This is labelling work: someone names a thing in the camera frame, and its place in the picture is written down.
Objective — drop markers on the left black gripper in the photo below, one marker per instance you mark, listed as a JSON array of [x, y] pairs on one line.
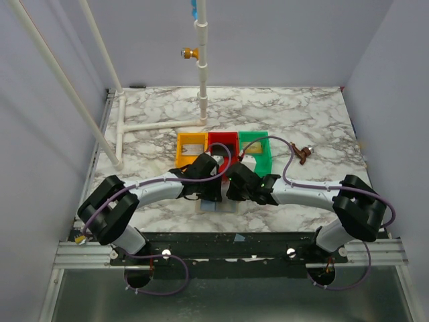
[[215, 194]]

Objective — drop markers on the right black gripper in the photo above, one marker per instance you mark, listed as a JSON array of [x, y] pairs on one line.
[[235, 190]]

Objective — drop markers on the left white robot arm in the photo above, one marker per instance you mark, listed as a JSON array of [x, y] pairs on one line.
[[106, 213]]

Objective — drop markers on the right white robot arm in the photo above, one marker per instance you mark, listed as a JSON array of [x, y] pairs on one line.
[[359, 212]]

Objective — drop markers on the gold card in green bin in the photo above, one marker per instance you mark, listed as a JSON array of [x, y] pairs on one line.
[[254, 149]]

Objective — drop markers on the black card in red bin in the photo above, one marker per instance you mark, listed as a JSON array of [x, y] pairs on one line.
[[223, 150]]

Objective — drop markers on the silver card in yellow bin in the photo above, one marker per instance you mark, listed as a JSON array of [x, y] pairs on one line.
[[192, 149]]

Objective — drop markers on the green plastic bin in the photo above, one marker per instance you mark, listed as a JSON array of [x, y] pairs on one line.
[[264, 161]]

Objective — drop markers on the yellow plastic bin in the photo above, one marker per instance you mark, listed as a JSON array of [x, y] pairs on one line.
[[189, 138]]

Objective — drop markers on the red plastic bin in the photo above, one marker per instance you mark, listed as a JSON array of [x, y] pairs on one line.
[[230, 140]]

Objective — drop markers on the brown brass faucet valve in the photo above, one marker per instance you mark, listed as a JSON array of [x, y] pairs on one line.
[[303, 153]]

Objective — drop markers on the orange nozzle on pipe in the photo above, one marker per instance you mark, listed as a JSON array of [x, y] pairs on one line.
[[188, 53]]

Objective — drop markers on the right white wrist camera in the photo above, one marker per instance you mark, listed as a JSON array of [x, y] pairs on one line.
[[249, 161]]

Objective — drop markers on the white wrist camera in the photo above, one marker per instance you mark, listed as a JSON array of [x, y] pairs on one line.
[[249, 161], [218, 158]]

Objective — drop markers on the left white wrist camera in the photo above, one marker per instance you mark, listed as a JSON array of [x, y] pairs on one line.
[[218, 158]]

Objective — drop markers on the black mounting rail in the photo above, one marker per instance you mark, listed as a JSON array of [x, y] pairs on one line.
[[246, 255]]

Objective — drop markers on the aluminium extrusion frame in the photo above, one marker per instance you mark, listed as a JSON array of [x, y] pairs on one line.
[[86, 256]]

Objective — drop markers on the white PVC pipe frame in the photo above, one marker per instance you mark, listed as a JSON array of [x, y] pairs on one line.
[[116, 155]]

